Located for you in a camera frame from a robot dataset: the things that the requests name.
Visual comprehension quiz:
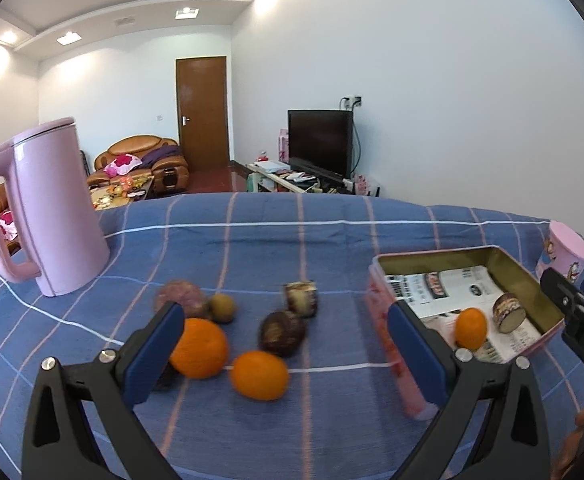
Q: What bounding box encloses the large orange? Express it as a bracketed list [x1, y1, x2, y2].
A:
[169, 318, 230, 379]

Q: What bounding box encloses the dark brown passion fruit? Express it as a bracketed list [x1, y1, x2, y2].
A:
[258, 310, 307, 359]

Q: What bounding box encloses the right hand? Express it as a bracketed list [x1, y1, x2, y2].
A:
[550, 410, 584, 480]

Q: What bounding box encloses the pink cartoon paper cup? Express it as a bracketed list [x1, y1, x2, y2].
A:
[535, 220, 584, 284]

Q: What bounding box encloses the purple round fruit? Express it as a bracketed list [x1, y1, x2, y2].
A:
[153, 280, 209, 318]

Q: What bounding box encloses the round chocolate cake piece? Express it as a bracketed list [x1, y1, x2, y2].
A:
[492, 292, 526, 334]

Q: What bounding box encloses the green kiwi fruit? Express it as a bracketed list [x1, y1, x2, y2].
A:
[207, 292, 237, 324]

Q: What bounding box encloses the pink metal tin box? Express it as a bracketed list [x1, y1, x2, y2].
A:
[367, 246, 563, 420]

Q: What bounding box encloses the orange mandarin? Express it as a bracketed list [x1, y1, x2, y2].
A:
[230, 350, 290, 402]

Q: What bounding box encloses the small orange in tin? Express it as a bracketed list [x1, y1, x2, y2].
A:
[455, 308, 488, 351]

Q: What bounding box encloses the blue checked tablecloth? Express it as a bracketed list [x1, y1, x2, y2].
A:
[0, 192, 584, 480]

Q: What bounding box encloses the printed paper in tin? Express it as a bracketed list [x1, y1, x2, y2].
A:
[385, 266, 542, 363]

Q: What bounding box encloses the brown cut cake piece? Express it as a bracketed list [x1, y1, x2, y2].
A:
[283, 281, 318, 318]

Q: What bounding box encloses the cluttered coffee table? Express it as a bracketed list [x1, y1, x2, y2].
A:
[90, 174, 154, 210]

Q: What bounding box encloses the pink electric kettle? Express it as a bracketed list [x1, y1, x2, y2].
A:
[0, 117, 109, 297]

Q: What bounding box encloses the pink flower cushion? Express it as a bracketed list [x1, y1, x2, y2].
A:
[104, 154, 143, 179]

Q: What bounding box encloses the white tv stand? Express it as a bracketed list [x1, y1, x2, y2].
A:
[246, 160, 381, 197]

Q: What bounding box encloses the black television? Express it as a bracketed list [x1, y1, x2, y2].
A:
[287, 110, 354, 178]

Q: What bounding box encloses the brown wooden door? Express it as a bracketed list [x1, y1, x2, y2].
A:
[176, 56, 230, 172]

